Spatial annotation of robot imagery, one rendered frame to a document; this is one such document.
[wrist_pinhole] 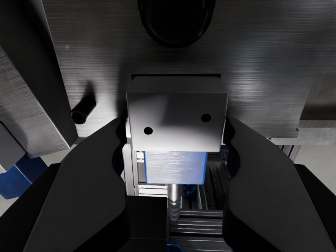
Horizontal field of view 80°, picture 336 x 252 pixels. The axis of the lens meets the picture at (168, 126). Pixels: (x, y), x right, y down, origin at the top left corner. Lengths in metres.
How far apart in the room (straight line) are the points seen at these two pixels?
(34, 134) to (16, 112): 0.02
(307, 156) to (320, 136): 1.23
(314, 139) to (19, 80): 0.31
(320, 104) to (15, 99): 0.24
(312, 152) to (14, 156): 1.48
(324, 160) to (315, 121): 1.43
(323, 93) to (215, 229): 0.39
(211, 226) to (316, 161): 1.17
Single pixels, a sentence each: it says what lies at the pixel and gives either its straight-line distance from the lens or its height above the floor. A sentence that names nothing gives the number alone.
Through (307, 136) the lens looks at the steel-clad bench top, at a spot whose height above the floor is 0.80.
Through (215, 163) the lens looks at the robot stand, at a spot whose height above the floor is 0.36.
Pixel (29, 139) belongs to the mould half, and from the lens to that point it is 0.23.
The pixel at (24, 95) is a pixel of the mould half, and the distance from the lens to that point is 0.21.
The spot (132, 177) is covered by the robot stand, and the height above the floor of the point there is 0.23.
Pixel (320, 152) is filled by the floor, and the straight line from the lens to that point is 1.56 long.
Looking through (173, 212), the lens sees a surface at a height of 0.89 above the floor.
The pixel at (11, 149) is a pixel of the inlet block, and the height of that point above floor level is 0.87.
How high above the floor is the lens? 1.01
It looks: 60 degrees down
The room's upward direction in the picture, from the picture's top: 178 degrees counter-clockwise
